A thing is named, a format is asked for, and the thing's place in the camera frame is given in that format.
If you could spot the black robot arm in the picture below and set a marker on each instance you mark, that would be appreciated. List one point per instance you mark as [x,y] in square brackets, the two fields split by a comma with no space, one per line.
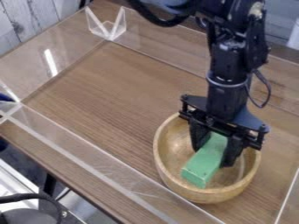
[235,27]

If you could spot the blue object at left edge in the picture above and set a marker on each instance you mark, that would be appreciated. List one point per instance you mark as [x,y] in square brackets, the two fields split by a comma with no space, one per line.
[5,98]

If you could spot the clear acrylic corner bracket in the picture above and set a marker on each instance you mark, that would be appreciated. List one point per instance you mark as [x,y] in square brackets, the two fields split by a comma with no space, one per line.
[107,30]

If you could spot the clear acrylic tray wall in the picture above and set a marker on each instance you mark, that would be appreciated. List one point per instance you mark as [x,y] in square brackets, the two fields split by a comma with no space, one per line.
[91,100]

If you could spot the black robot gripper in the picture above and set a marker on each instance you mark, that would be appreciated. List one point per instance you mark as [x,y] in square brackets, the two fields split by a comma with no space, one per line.
[222,113]

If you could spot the brown wooden bowl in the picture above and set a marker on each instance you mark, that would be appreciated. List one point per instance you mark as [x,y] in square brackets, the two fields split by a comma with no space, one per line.
[172,150]

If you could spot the green rectangular block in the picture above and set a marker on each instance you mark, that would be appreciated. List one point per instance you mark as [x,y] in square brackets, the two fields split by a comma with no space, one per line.
[203,164]

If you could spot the black metal table leg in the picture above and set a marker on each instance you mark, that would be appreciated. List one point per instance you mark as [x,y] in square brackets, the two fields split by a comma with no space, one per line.
[47,190]

